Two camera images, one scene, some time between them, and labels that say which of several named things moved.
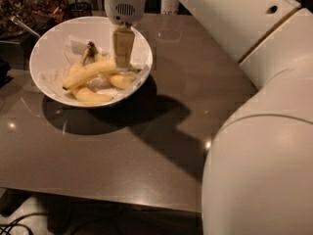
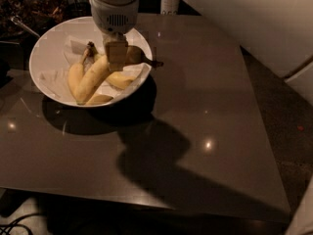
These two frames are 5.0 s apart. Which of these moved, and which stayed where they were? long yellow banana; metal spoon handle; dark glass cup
Moved: long yellow banana
Stayed: metal spoon handle; dark glass cup
